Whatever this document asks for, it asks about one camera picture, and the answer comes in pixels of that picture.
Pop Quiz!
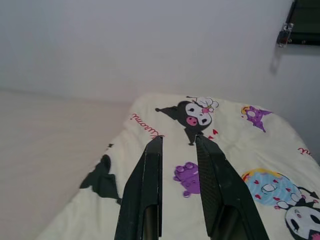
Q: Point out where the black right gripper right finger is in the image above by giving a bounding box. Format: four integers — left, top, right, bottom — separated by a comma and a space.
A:
195, 134, 270, 240

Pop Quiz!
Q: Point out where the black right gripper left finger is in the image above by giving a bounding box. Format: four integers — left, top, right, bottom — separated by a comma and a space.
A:
113, 134, 165, 240

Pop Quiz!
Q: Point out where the cream Kuromi print blanket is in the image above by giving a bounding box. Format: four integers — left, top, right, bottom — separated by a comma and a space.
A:
37, 93, 320, 240

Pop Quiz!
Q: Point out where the clear plastic bracket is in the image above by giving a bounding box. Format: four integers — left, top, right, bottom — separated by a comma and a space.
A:
276, 22, 294, 48

